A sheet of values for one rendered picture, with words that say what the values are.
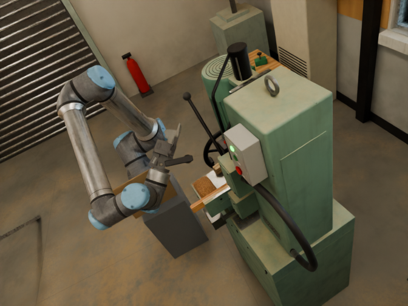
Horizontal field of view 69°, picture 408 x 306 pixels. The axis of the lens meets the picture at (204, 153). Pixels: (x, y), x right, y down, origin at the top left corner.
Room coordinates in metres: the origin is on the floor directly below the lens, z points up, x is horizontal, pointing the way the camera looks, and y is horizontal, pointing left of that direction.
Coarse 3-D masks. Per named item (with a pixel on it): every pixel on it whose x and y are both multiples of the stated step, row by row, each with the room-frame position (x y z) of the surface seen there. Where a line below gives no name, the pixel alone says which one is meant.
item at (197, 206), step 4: (220, 188) 0.90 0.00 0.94; (212, 192) 0.90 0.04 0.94; (208, 196) 0.89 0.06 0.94; (200, 200) 0.88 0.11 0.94; (192, 204) 0.88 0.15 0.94; (196, 204) 0.87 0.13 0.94; (200, 204) 0.87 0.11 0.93; (192, 208) 0.86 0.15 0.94; (196, 208) 0.87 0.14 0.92; (200, 208) 0.87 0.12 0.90
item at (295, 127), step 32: (256, 96) 0.68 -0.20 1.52; (288, 96) 0.62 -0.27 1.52; (320, 96) 0.57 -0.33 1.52; (256, 128) 0.56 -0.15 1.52; (288, 128) 0.54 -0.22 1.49; (320, 128) 0.56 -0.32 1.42; (288, 160) 0.53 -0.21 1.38; (320, 160) 0.55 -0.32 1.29; (256, 192) 0.69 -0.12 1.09; (288, 192) 0.53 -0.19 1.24; (320, 192) 0.55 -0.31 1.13; (320, 224) 0.55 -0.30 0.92
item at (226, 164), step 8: (224, 160) 0.71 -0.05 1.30; (232, 160) 0.70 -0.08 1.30; (224, 168) 0.69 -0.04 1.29; (232, 168) 0.66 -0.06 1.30; (224, 176) 0.72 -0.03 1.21; (232, 176) 0.65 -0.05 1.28; (240, 176) 0.65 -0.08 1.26; (232, 184) 0.66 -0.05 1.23; (240, 184) 0.65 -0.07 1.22; (240, 192) 0.65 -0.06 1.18; (248, 192) 0.65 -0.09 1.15
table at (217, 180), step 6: (210, 174) 1.05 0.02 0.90; (216, 174) 1.03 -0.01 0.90; (222, 174) 1.01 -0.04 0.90; (216, 180) 0.99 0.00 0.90; (222, 180) 0.98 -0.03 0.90; (192, 186) 1.02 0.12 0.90; (216, 186) 0.96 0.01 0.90; (222, 204) 0.85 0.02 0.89; (228, 204) 0.86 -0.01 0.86; (210, 210) 0.84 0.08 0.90; (216, 210) 0.85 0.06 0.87; (222, 210) 0.85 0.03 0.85
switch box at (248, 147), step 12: (228, 132) 0.63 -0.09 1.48; (240, 132) 0.61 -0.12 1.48; (228, 144) 0.62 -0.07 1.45; (240, 144) 0.57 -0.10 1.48; (252, 144) 0.55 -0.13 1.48; (240, 156) 0.55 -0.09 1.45; (252, 156) 0.55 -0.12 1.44; (240, 168) 0.58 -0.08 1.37; (252, 168) 0.55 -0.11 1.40; (264, 168) 0.55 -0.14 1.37; (252, 180) 0.54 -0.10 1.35
